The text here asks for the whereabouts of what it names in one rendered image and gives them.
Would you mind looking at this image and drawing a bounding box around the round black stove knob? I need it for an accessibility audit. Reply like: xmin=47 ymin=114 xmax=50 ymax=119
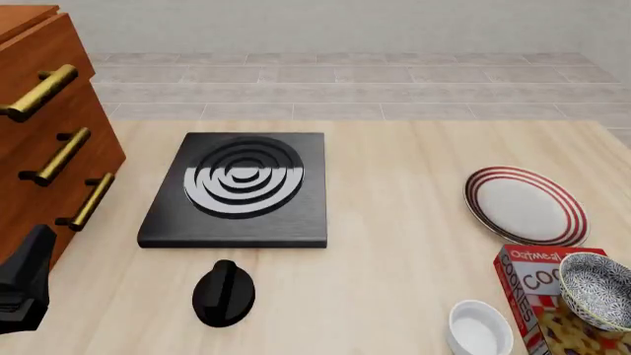
xmin=191 ymin=258 xmax=257 ymax=328

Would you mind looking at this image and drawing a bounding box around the wooden drawer, largest brass handle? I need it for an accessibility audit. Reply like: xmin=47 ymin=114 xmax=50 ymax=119
xmin=0 ymin=12 xmax=96 ymax=149

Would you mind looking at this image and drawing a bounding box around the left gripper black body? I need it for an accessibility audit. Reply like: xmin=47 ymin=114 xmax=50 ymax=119
xmin=0 ymin=280 xmax=51 ymax=332

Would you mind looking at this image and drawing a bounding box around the flat black stove plate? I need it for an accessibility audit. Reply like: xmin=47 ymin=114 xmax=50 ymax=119
xmin=137 ymin=131 xmax=328 ymax=249

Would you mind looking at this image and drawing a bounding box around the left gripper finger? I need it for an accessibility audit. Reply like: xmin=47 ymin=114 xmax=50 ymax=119
xmin=0 ymin=223 xmax=58 ymax=284

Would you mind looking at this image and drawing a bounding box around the small brass drawer handle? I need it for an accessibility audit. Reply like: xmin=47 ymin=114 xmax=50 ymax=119
xmin=54 ymin=172 xmax=116 ymax=234

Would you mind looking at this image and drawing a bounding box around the small white ramekin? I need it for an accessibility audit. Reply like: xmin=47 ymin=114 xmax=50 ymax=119
xmin=447 ymin=299 xmax=515 ymax=355

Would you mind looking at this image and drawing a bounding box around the medium brass drawer handle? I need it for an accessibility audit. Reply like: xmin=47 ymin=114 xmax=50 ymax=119
xmin=18 ymin=127 xmax=93 ymax=188

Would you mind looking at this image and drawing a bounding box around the wooden drawer, medium brass handle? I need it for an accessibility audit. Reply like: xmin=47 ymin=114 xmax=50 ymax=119
xmin=0 ymin=78 xmax=112 ymax=227

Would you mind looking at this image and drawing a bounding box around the large brass drawer handle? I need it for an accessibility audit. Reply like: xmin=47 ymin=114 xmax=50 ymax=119
xmin=0 ymin=63 xmax=80 ymax=124

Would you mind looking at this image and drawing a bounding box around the wooden drawer, smallest brass handle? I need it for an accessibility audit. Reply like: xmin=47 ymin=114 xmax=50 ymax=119
xmin=0 ymin=116 xmax=127 ymax=270

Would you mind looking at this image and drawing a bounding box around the black white patterned bowl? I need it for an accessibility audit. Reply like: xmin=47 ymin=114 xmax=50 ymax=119
xmin=558 ymin=251 xmax=631 ymax=333

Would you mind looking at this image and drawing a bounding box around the red oatmeal cookies box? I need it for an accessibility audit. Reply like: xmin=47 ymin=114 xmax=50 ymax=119
xmin=494 ymin=243 xmax=631 ymax=355

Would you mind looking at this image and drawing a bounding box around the wooden cabinet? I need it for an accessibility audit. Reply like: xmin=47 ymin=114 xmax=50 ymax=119
xmin=0 ymin=3 xmax=127 ymax=271

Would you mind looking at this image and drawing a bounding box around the white plate with red rings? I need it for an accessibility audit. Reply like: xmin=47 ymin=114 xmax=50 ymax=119
xmin=462 ymin=165 xmax=590 ymax=249

